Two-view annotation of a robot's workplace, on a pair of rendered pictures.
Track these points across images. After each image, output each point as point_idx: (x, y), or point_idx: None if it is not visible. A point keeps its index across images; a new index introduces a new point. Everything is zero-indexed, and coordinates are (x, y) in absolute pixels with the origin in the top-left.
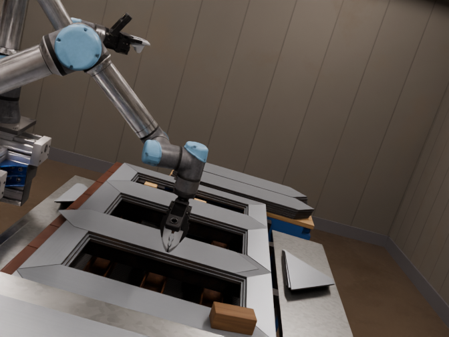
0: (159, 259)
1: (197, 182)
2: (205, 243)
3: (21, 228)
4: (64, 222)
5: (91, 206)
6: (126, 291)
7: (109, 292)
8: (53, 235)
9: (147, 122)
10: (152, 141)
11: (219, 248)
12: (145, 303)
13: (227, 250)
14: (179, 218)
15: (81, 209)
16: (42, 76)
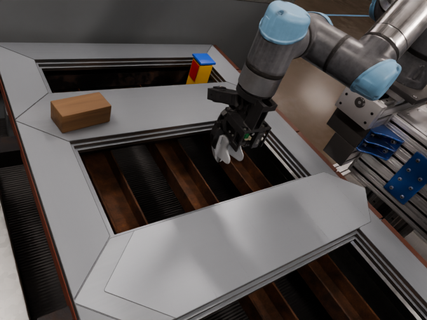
0: (232, 199)
1: (244, 63)
2: (232, 289)
3: None
4: (334, 172)
5: (378, 229)
6: (192, 112)
7: (200, 105)
8: (307, 146)
9: (377, 21)
10: (319, 13)
11: (204, 296)
12: (168, 107)
13: (190, 305)
14: (218, 89)
15: (368, 211)
16: None
